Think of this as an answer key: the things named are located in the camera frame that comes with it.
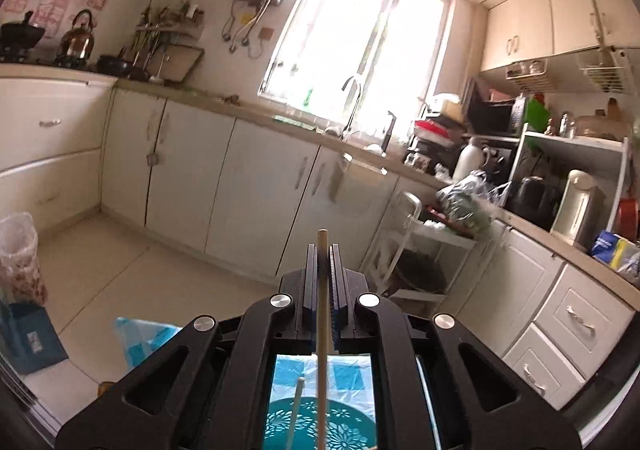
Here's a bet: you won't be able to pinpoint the black rice cooker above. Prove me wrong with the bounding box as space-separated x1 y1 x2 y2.
512 175 562 227

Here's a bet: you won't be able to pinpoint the black wok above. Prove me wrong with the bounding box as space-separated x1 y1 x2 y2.
0 11 47 51

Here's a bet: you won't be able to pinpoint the red pot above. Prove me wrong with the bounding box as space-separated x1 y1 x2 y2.
615 197 640 241

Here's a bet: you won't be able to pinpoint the teal perforated plastic basket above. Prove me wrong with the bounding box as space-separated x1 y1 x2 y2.
263 395 379 450

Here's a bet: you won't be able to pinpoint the long wooden chopstick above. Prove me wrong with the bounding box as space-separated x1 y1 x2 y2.
315 228 330 450
284 377 306 450

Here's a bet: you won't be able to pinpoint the white thermos jug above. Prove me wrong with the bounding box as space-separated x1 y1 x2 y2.
452 139 484 187

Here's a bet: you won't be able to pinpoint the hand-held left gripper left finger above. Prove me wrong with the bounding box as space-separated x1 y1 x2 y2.
54 245 320 450

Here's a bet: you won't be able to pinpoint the large hanging wire basket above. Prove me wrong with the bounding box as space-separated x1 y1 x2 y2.
574 46 634 94

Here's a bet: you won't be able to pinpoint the gas stove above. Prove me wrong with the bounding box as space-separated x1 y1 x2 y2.
0 47 92 71

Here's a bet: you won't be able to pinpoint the chrome sink faucet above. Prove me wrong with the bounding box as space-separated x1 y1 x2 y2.
341 75 364 139

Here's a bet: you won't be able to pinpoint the small hanging wire basket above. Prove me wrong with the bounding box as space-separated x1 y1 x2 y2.
504 58 549 81

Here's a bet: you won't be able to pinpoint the plastic bag of vegetables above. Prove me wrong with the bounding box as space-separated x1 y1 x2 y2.
436 170 512 237

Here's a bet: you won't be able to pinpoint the steel kettle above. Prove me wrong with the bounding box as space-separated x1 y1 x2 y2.
54 9 96 63

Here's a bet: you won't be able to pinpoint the kitchen window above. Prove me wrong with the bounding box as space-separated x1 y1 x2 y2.
257 0 454 131

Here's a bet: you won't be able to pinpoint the black microwave oven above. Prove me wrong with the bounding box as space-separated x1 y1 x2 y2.
464 78 524 137

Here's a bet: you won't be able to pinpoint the blue and yellow packet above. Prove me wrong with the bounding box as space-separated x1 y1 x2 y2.
591 230 640 271

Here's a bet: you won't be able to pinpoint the leaning dark framed tray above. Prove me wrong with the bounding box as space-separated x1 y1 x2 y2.
161 45 205 84

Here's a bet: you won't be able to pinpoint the white upper cabinets over shelf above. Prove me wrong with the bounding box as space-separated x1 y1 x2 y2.
479 0 640 74

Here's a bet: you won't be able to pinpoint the white drawer cabinet under stove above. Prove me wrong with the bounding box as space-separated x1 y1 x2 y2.
0 74 117 231

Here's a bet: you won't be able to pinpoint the blue checked plastic tablecloth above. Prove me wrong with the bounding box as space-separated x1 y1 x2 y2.
114 317 374 412

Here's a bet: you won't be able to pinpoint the white countertop shelf rack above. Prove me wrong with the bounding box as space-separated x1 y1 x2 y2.
504 122 632 231

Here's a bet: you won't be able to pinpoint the wall utensil rack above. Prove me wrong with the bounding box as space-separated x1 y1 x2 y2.
131 1 206 80

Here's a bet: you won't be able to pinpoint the water heater hoses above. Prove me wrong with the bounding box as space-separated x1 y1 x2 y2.
222 0 271 59

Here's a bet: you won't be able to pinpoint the white panelled drawer cabinets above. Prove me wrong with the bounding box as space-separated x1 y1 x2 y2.
452 222 640 413

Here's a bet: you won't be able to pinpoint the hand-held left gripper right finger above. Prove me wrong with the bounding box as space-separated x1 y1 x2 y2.
327 245 584 450

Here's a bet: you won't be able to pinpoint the white sink base cabinets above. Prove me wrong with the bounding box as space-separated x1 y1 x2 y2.
101 88 401 288

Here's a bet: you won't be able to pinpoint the blue paper bag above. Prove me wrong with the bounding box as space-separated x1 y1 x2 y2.
0 302 69 374

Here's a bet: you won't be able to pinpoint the white electric water boiler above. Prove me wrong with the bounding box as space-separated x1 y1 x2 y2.
549 169 607 251

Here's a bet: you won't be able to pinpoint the black angular water tap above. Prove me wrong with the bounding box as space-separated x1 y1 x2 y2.
382 110 399 153

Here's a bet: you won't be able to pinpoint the black frying pan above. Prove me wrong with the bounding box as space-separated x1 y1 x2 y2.
96 53 134 76

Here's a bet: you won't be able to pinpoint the green plastic board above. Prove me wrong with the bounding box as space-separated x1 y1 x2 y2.
524 96 549 134

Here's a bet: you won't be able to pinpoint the dark pan with handle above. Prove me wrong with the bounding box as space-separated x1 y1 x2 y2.
381 249 447 297

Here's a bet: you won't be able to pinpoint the clear bag with floral bin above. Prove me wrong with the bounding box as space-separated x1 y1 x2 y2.
0 212 49 307

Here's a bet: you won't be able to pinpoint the stack of red white containers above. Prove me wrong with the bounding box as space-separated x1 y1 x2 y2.
412 94 469 151

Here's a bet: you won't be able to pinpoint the white trolley cart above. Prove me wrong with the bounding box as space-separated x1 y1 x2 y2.
361 191 482 304

